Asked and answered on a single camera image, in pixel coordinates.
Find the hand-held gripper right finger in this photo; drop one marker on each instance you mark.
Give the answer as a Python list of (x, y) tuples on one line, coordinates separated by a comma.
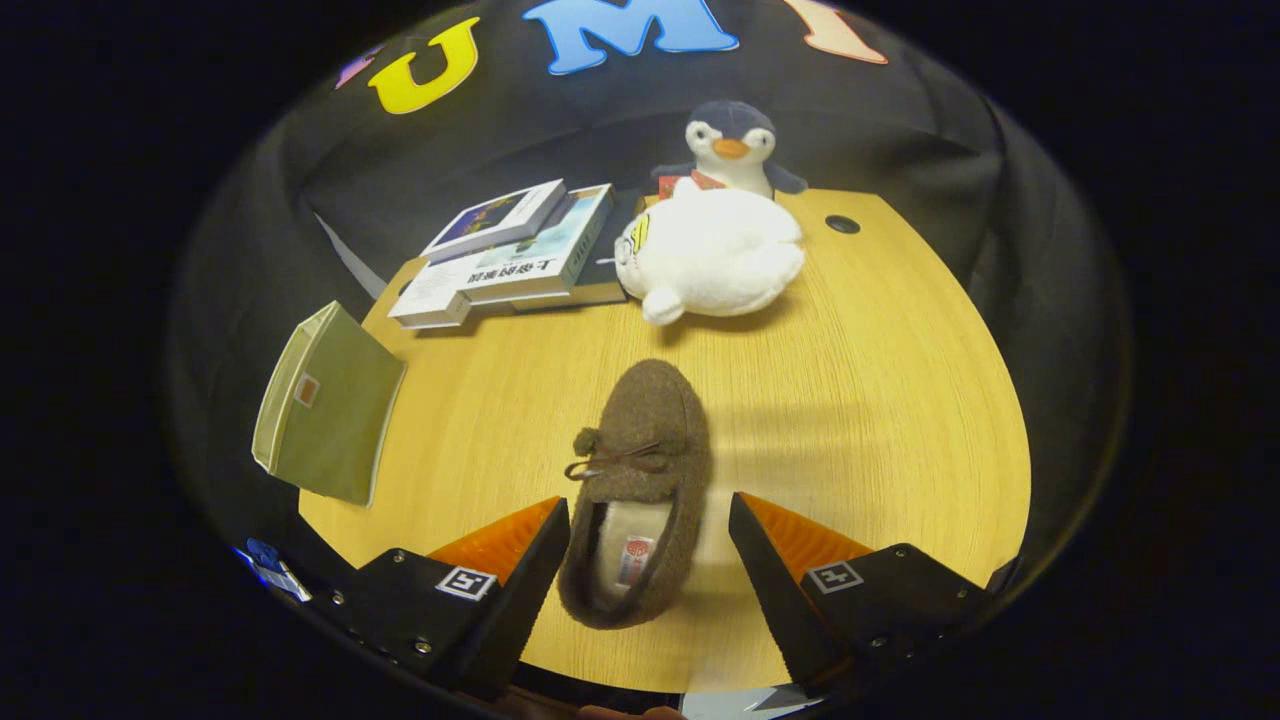
[(780, 600)]

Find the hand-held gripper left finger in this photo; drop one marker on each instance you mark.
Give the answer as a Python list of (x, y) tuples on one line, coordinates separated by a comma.
[(520, 600)]

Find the brown fuzzy shoe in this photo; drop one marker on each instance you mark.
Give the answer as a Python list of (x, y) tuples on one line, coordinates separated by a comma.
[(650, 420)]

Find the white printed item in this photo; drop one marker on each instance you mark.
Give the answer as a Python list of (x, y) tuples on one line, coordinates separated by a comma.
[(285, 582)]

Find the blue crumpled cloth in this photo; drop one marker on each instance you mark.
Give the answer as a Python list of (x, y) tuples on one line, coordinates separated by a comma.
[(265, 553)]

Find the dark hardcover book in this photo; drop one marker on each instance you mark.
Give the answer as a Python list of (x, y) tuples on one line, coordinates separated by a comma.
[(605, 280)]

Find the pale blue cover book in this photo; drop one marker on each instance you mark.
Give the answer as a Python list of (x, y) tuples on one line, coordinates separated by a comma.
[(540, 260)]

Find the white duck plush toy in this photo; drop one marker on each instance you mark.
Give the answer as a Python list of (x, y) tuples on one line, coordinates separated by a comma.
[(720, 255)]

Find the white book blue photo cover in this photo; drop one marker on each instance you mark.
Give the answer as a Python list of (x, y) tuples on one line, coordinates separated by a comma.
[(500, 215)]

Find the penguin plush toy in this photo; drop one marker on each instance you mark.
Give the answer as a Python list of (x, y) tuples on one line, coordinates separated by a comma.
[(735, 125)]

